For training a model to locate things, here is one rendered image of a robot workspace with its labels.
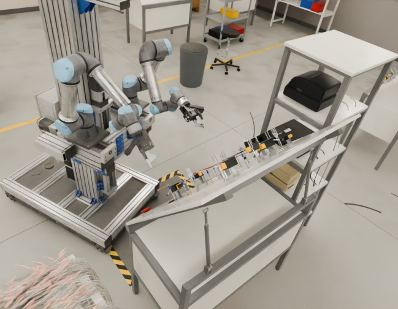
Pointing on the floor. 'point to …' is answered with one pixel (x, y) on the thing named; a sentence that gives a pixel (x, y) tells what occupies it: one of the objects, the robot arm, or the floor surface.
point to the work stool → (227, 48)
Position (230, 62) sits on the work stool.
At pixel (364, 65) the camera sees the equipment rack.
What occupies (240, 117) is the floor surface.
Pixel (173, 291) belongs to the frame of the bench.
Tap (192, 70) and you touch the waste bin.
